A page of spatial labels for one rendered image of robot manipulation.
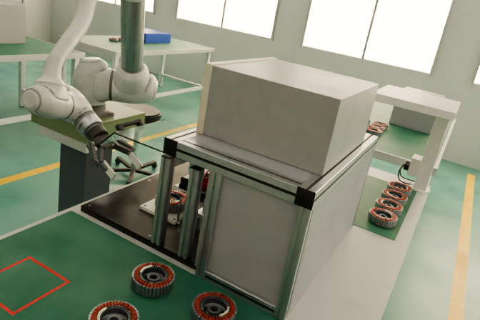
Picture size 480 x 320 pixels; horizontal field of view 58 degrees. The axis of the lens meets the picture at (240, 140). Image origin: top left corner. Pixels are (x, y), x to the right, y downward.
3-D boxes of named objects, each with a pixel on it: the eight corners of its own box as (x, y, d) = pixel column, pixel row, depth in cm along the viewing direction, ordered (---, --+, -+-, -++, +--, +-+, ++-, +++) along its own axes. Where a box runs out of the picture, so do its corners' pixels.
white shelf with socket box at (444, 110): (346, 184, 206) (371, 91, 192) (365, 165, 238) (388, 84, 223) (422, 211, 191) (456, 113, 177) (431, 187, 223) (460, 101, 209)
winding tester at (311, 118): (195, 132, 125) (206, 62, 119) (261, 111, 162) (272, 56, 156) (321, 176, 109) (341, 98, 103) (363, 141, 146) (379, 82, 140)
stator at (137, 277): (182, 286, 116) (183, 274, 115) (151, 305, 107) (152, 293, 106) (153, 266, 122) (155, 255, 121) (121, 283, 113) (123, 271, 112)
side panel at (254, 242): (194, 275, 122) (211, 171, 112) (200, 270, 125) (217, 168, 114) (283, 321, 110) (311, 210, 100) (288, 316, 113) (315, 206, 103)
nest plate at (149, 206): (139, 208, 148) (139, 205, 147) (167, 195, 160) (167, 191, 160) (174, 225, 141) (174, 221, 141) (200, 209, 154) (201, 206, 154)
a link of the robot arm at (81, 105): (83, 129, 169) (61, 127, 156) (61, 101, 172) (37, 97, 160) (101, 110, 167) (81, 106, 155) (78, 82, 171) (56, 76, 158)
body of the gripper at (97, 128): (98, 134, 167) (112, 151, 165) (80, 138, 160) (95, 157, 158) (106, 121, 164) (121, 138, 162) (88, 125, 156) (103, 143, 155)
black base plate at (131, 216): (80, 211, 144) (81, 204, 143) (191, 163, 198) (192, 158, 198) (195, 270, 124) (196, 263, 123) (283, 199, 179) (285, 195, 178)
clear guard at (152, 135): (98, 144, 133) (100, 126, 131) (150, 131, 153) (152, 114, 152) (183, 180, 119) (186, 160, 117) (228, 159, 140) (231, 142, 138)
